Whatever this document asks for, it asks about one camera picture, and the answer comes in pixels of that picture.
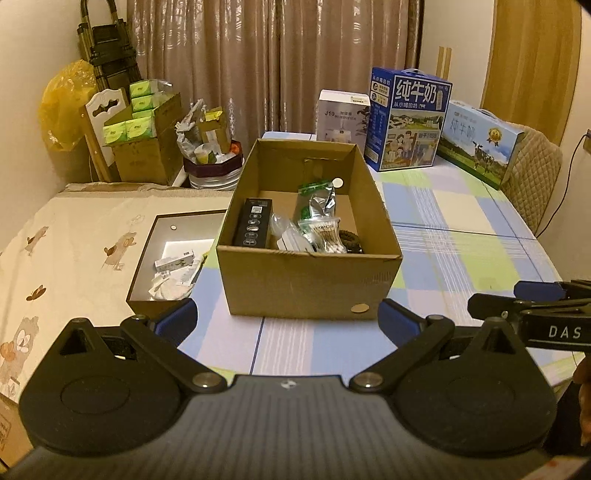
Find dark shallow box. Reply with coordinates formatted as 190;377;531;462
126;209;228;315

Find white paper packets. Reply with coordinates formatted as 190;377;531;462
148;265;202;301

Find black charger cable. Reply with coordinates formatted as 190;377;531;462
535;131;591;239

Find crumpled clear plastic bag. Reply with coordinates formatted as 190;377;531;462
175;99;208;160

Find blue milk carton box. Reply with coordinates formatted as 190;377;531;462
363;68;452;172

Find white humidifier box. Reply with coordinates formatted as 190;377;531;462
316;89;373;142

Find stack of green tissue packs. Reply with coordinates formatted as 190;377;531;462
102;79;156;145

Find checked pastel tablecloth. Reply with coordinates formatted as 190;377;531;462
177;131;585;387

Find octagonal dark tin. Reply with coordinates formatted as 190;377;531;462
183;140;245;191

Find small white green box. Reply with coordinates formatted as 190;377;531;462
154;248;196;272

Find flat brown cardboard piece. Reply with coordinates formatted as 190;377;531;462
0;394;33;468

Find cotton swab packet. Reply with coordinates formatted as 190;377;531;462
298;219;346;255

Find light wooden strip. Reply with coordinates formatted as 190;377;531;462
437;45;454;80

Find black shaver box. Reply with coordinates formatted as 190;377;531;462
230;197;274;248

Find yellow plastic bag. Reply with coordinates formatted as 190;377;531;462
39;59;100;153

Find small brown paper box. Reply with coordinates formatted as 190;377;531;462
197;108;230;154

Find person's right hand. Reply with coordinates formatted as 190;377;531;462
573;364;591;446

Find cartoon bear printed cloth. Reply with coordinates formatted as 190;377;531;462
0;182;234;403

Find brown storage carton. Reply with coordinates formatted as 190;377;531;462
112;92;184;186

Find brown curtain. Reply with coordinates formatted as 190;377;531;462
126;0;424;186

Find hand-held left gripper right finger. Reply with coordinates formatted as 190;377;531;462
348;298;532;395

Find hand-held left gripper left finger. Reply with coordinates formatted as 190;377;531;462
44;298;236;395

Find wooden door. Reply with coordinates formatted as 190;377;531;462
479;0;583;147

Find clear plastic packaging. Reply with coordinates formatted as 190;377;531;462
272;213;319;253

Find green cow milk carton box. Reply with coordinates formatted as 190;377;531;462
436;100;526;191

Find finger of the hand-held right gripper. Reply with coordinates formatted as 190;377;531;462
513;280;567;302
467;292;523;320

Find white wooden chair back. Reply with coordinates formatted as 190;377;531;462
84;87;130;184

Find brown round biscuit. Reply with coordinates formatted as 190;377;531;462
339;229;364;253

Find silver green tea packet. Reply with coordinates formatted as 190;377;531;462
297;177;341;223

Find quilted beige chair cover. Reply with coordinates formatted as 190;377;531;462
501;124;564;236

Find brown cardboard box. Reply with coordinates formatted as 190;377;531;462
215;138;404;322

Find dark folding ladder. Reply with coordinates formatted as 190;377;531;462
76;0;142;108

